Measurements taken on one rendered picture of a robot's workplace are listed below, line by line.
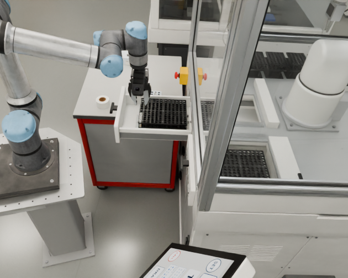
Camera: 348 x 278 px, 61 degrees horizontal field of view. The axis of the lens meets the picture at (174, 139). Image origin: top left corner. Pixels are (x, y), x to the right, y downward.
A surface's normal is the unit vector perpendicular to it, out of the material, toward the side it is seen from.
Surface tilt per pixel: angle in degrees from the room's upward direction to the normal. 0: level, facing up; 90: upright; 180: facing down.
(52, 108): 0
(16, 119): 10
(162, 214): 0
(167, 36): 90
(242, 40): 90
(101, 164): 90
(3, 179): 3
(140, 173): 90
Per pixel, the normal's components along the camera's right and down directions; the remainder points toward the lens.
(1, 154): 0.10, -0.66
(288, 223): 0.00, 0.73
